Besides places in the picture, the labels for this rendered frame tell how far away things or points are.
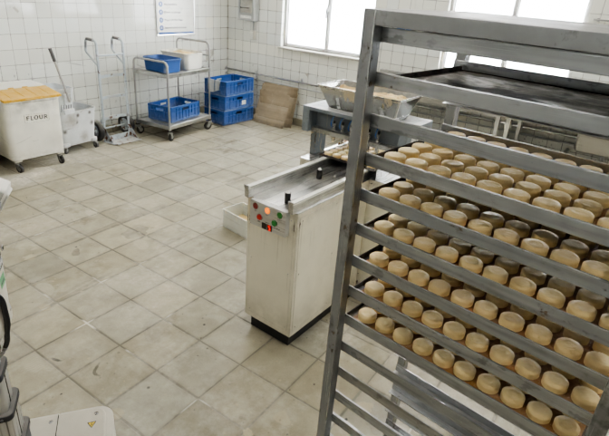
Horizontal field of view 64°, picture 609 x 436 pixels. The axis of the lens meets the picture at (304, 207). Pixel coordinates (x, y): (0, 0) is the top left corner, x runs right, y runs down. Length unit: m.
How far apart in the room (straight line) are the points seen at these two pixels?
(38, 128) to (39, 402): 3.26
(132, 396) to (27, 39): 4.27
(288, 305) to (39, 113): 3.52
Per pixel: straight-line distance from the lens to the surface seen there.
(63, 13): 6.23
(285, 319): 2.73
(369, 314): 1.36
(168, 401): 2.60
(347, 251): 1.21
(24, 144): 5.43
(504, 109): 0.97
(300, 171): 2.83
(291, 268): 2.54
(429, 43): 1.03
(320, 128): 3.10
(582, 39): 0.90
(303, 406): 2.56
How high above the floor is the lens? 1.85
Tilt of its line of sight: 24 degrees down
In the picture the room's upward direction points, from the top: 4 degrees clockwise
